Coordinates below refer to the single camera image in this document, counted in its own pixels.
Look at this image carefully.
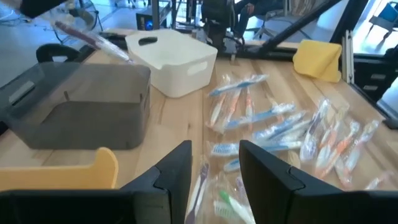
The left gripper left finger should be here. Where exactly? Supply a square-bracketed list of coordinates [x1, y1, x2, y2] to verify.
[0, 140, 193, 224]

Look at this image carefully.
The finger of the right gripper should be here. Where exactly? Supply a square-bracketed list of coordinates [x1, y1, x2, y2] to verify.
[19, 0, 68, 19]

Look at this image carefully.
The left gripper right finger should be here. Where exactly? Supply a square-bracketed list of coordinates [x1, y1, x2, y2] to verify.
[239, 139, 398, 224]

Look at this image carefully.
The black arched clamp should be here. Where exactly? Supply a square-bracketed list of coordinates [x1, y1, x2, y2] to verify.
[35, 42, 82, 63]

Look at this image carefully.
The orange plastic bin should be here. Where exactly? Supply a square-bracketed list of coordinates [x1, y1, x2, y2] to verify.
[0, 147, 119, 191]

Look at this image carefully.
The green wrapped toothbrush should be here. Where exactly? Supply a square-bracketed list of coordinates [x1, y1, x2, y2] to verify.
[213, 189, 256, 224]

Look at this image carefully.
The grey translucent plastic bin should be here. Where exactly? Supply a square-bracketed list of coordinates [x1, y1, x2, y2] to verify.
[0, 61, 152, 151]

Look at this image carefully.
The black computer tower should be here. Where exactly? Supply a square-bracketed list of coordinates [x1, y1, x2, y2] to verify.
[136, 12, 156, 31]

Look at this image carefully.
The yellow cloth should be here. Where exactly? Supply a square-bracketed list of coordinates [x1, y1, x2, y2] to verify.
[292, 39, 343, 83]

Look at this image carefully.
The white plastic bin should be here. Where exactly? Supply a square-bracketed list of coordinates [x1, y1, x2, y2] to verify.
[124, 29, 218, 99]

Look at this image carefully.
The person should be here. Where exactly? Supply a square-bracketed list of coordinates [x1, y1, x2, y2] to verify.
[234, 0, 284, 38]

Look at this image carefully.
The blue chair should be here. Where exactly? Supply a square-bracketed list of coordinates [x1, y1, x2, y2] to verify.
[368, 1, 398, 32]

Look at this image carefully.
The silver aluminium bracket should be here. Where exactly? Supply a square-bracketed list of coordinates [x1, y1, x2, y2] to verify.
[341, 29, 354, 84]

